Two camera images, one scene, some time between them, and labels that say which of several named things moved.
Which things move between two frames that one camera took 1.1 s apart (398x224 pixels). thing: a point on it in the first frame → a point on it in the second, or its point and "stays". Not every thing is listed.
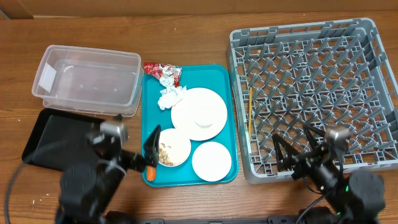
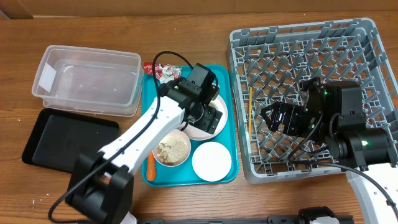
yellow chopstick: (250, 109) stays
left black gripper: (137, 164) → (209, 119)
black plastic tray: (58, 139) stays
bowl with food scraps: (175, 147) stays
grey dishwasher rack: (325, 74) stays
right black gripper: (306, 165) → (294, 116)
